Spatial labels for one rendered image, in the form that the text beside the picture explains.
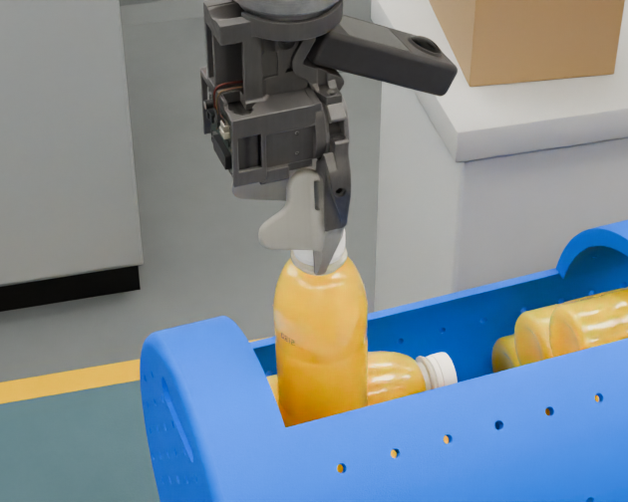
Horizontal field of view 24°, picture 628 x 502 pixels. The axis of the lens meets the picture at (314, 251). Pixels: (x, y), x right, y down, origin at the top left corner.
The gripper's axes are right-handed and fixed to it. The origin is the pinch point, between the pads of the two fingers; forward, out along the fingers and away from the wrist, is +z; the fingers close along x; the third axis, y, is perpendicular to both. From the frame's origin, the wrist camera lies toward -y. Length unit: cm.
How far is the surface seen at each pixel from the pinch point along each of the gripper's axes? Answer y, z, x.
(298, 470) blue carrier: 4.9, 13.3, 9.2
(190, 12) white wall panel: -63, 133, -270
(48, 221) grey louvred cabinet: -1, 110, -157
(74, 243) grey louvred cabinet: -6, 116, -156
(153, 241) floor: -26, 134, -174
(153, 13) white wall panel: -53, 132, -272
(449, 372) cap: -13.6, 21.0, -4.0
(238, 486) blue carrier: 9.4, 13.3, 9.2
